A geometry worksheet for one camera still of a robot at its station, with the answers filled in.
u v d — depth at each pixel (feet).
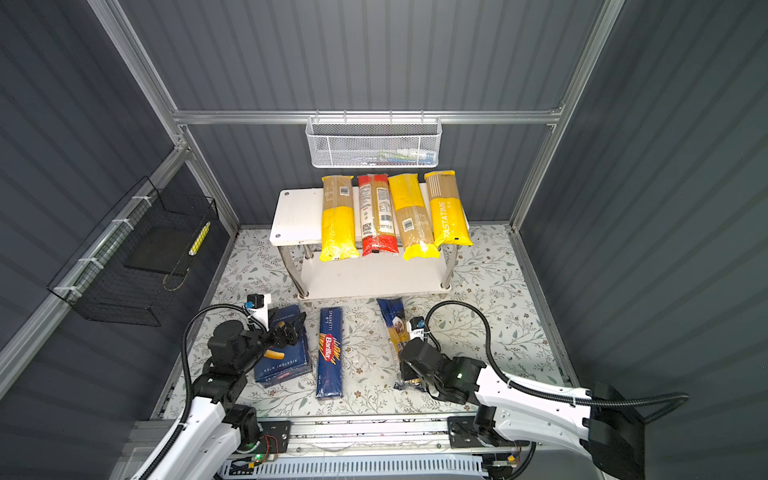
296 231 2.40
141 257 2.38
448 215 2.40
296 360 2.60
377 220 2.33
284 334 2.36
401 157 3.06
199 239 2.60
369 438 2.46
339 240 2.19
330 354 2.73
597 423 1.39
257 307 2.23
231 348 1.96
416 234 2.23
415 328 2.33
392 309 2.82
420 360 1.90
